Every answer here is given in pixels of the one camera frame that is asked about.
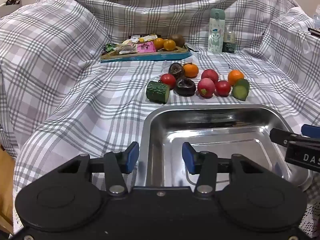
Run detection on orange mandarin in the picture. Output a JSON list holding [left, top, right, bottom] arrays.
[[228, 70, 245, 86], [182, 63, 199, 78]]

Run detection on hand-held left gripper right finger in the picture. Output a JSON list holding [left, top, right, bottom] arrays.
[[182, 142, 265, 195]]

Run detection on cartoon print water bottle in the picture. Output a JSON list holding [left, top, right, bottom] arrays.
[[207, 8, 226, 53]]

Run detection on brown wooden board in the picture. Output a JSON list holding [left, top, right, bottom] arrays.
[[0, 144, 16, 234]]

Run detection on white lace cloth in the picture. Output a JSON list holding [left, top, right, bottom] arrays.
[[304, 200, 320, 239]]

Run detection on bumpy green cucumber piece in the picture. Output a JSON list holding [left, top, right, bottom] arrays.
[[146, 81, 171, 104]]

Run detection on pink snack packet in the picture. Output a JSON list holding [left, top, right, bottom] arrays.
[[136, 42, 157, 53]]

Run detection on white snack packets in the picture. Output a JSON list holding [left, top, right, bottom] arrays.
[[114, 39, 139, 55]]

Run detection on small green jar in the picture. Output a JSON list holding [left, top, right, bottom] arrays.
[[222, 31, 237, 53]]

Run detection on blue tin snack tray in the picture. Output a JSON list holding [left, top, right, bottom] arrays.
[[100, 45, 191, 63]]

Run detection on grey plaid cloth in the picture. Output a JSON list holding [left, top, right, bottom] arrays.
[[0, 0, 320, 232]]

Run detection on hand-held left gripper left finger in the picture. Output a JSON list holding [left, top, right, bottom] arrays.
[[56, 141, 139, 195]]

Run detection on small orange cherry tomato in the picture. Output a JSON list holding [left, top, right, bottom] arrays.
[[163, 39, 176, 51], [153, 37, 165, 50]]

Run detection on red tomato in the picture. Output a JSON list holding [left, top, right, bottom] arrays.
[[160, 73, 177, 90], [215, 80, 231, 97]]

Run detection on pink red radish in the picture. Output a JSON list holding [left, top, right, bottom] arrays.
[[197, 78, 216, 98], [201, 69, 219, 83]]

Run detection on smooth green cucumber piece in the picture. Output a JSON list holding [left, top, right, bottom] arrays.
[[230, 79, 250, 101]]

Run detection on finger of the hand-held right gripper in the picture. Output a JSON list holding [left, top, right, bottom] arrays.
[[301, 124, 320, 139], [269, 128, 303, 146]]

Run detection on brown kiwi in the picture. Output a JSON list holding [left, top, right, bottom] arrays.
[[170, 34, 185, 48]]

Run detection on stainless steel tray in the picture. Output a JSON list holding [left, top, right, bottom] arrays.
[[142, 104, 313, 191]]

